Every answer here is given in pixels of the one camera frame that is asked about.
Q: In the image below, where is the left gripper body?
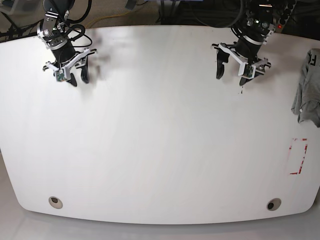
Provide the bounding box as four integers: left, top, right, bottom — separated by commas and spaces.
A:
212, 18, 276, 75

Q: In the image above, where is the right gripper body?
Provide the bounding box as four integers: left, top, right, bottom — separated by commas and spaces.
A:
37, 11, 97, 75

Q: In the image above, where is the grey T-shirt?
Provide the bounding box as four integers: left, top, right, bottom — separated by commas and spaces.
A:
291, 48, 320, 128

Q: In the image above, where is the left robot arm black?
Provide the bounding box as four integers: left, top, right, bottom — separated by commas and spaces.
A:
212, 0, 276, 86

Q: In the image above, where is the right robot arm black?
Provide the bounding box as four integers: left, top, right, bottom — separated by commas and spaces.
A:
37, 0, 97, 87

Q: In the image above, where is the black tripod stand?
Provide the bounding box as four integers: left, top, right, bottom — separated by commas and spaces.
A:
0, 12, 43, 43

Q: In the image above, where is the white power strip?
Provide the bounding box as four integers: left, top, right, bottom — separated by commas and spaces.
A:
275, 0, 297, 33

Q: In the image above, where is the red tape rectangle marking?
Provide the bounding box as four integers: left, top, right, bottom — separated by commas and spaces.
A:
286, 138, 308, 175

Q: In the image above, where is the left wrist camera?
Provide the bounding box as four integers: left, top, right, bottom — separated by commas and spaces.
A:
238, 63, 256, 80

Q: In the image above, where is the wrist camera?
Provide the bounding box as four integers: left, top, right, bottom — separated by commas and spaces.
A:
238, 63, 256, 80
54, 69, 69, 82

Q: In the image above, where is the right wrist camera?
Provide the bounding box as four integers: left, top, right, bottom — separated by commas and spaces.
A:
54, 69, 69, 82

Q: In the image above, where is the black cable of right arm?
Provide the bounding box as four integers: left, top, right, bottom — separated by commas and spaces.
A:
63, 0, 94, 48

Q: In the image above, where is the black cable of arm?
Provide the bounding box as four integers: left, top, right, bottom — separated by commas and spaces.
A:
63, 0, 94, 48
189, 0, 251, 28

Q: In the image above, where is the yellow cable on floor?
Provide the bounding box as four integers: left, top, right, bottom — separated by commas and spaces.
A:
86, 12, 137, 29

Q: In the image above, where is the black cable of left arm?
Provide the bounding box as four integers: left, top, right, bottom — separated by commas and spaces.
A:
189, 0, 251, 28

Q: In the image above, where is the left table cable grommet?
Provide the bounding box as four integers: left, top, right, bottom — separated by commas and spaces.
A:
48, 196, 63, 209

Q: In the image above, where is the table cable grommet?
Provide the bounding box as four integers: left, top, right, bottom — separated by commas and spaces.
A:
266, 198, 282, 211
48, 196, 63, 209

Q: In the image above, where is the right table cable grommet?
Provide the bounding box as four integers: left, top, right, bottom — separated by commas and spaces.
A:
266, 198, 282, 211

